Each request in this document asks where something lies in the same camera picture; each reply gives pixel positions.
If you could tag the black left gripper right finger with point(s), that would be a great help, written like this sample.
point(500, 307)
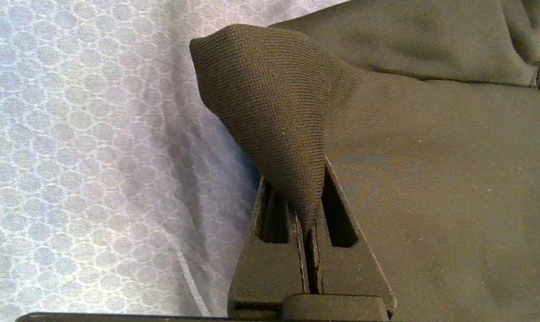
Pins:
point(346, 268)

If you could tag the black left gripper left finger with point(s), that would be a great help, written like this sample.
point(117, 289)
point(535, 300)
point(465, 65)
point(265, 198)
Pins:
point(270, 264)

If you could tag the black zip hoodie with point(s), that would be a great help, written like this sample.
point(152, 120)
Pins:
point(408, 156)

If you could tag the blue bed sheet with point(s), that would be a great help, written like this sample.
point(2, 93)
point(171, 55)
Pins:
point(95, 156)

